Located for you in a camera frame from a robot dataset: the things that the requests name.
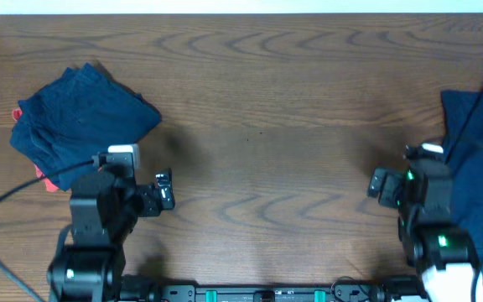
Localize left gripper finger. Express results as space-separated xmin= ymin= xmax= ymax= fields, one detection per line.
xmin=158 ymin=186 xmax=175 ymax=210
xmin=155 ymin=168 xmax=172 ymax=188

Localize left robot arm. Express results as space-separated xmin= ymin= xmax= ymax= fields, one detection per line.
xmin=47 ymin=169 xmax=175 ymax=301

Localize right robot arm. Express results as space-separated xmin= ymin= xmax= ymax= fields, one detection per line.
xmin=367 ymin=159 xmax=482 ymax=301

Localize folded navy shorts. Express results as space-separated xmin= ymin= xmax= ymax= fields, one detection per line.
xmin=10 ymin=63 xmax=161 ymax=190

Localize folded red garment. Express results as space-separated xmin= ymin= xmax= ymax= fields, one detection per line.
xmin=12 ymin=107 xmax=60 ymax=193

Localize black left camera cable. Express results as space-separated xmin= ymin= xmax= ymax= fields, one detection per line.
xmin=0 ymin=159 xmax=96 ymax=302

